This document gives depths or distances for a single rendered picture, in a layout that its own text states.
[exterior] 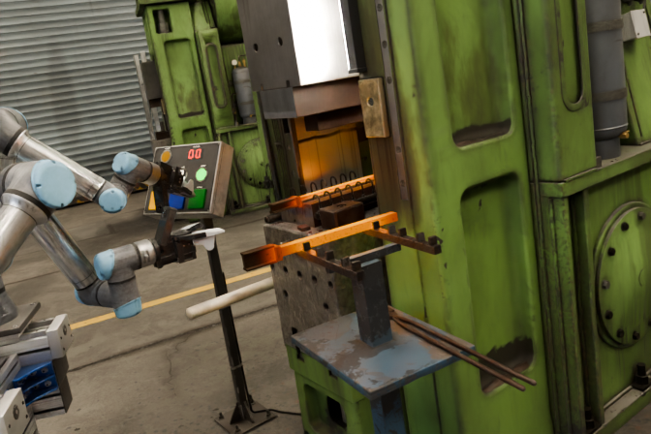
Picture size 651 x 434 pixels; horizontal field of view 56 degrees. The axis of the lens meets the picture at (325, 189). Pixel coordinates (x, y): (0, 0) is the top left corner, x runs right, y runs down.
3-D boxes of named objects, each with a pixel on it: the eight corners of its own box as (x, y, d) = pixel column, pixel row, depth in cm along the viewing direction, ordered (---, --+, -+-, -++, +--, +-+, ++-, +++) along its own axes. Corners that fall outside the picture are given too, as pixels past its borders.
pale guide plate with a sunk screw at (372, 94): (385, 137, 177) (377, 77, 174) (365, 137, 185) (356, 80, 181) (390, 136, 179) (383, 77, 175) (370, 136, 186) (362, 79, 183)
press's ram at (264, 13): (317, 83, 177) (294, -62, 170) (252, 92, 208) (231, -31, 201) (420, 66, 201) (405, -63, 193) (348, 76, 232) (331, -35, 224)
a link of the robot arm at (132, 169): (106, 169, 199) (118, 145, 199) (131, 178, 208) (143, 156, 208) (118, 178, 195) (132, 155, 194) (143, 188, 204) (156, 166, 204)
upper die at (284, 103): (296, 117, 190) (292, 86, 188) (263, 119, 206) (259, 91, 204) (396, 97, 213) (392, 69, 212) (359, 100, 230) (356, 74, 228)
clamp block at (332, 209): (337, 232, 187) (334, 211, 186) (321, 229, 194) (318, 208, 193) (367, 222, 194) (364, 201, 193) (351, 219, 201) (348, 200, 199)
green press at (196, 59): (179, 232, 633) (118, -63, 577) (157, 214, 743) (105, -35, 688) (362, 185, 720) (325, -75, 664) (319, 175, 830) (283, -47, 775)
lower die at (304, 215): (315, 228, 197) (310, 201, 195) (282, 220, 213) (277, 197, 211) (409, 196, 220) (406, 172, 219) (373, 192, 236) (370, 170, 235)
